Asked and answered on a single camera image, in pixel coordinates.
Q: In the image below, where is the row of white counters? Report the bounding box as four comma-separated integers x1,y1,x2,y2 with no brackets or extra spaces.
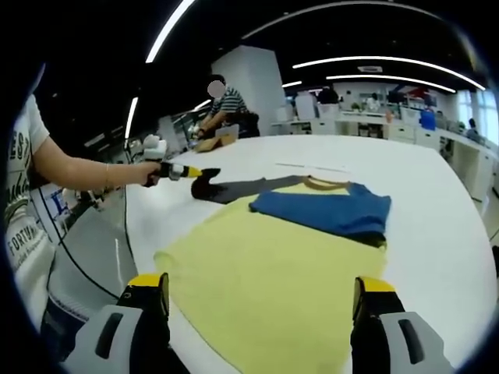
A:
271,111,499,203

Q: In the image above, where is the black cable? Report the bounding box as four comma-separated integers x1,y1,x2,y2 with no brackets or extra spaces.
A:
27,185,120,302

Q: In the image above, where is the long curved ceiling light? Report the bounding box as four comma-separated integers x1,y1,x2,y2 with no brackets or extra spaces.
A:
292,55,487,92

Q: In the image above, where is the brown cardboard box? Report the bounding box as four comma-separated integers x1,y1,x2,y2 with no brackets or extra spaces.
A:
193,123,240,153

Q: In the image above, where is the yellow garment with dark sleeves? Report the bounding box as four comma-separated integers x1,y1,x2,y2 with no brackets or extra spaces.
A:
153,167,392,374

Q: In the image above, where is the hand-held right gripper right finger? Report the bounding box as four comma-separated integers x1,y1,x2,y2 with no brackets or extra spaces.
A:
349,275,456,374

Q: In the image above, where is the wide ceiling light strip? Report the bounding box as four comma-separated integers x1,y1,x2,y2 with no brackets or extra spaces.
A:
145,0,196,64

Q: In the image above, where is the short curved ceiling light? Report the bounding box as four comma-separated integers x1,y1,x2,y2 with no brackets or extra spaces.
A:
325,74,457,94

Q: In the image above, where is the small ceiling light strip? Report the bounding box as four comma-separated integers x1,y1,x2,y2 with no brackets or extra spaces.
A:
125,96,140,140

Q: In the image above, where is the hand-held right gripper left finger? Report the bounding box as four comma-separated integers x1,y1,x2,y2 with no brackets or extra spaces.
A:
64,272,173,374

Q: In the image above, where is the operator in white t-shirt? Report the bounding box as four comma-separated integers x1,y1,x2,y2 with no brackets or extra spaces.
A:
4,94,56,326

